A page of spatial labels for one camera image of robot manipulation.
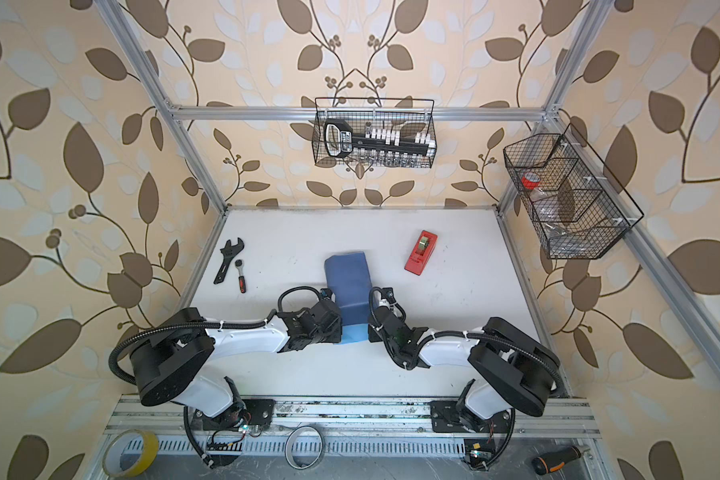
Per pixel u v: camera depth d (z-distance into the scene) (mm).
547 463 661
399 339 678
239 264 1040
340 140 845
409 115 911
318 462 703
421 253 1016
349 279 935
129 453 706
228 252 1081
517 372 434
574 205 753
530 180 807
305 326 669
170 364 437
